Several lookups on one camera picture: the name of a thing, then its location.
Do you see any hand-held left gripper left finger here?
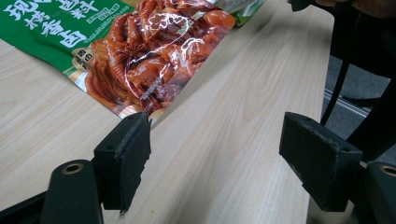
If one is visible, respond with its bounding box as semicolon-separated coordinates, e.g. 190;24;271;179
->
92;111;152;217

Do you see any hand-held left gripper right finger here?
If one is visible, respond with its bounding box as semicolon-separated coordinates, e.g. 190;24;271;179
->
278;111;364;213

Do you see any green braised meat seasoning packet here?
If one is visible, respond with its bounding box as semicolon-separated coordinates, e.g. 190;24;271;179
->
0;0;236;120

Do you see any green and silver packet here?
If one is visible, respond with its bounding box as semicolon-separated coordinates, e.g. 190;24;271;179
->
214;0;267;28

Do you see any black chair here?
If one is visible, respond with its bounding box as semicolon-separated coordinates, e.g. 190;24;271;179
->
328;4;396;163

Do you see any black cable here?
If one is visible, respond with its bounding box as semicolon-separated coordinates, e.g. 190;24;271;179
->
319;57;353;126

